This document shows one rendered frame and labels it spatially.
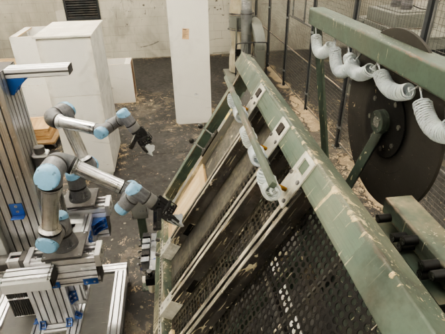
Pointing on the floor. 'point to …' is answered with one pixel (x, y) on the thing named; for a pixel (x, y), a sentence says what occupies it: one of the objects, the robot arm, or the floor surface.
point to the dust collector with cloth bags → (245, 37)
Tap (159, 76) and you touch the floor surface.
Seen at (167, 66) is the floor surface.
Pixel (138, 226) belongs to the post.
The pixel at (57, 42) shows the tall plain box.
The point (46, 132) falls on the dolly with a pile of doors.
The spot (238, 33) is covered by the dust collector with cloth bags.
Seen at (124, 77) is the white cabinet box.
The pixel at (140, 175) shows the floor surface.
